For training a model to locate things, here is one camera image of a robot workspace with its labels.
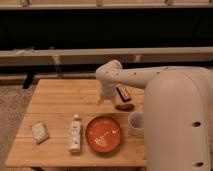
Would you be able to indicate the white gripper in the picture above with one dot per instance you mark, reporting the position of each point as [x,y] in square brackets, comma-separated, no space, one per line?
[108,91]

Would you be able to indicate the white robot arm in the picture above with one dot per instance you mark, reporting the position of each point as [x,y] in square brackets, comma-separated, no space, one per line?
[175,108]

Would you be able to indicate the orange ceramic bowl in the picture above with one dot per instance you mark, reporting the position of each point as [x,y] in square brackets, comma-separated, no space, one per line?
[103,134]

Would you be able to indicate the white plastic cup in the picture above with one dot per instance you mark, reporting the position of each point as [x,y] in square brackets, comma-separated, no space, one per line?
[135,122]

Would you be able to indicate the wooden table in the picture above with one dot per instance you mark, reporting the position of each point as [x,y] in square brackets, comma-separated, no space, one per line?
[55,102]

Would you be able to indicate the white squeeze bottle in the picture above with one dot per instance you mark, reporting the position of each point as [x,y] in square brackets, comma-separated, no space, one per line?
[75,134]

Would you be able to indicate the white wrapped snack packet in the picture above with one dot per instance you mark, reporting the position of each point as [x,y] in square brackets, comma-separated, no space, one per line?
[39,132]

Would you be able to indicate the long white bench rail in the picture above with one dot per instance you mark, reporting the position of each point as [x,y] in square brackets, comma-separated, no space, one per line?
[99,56]

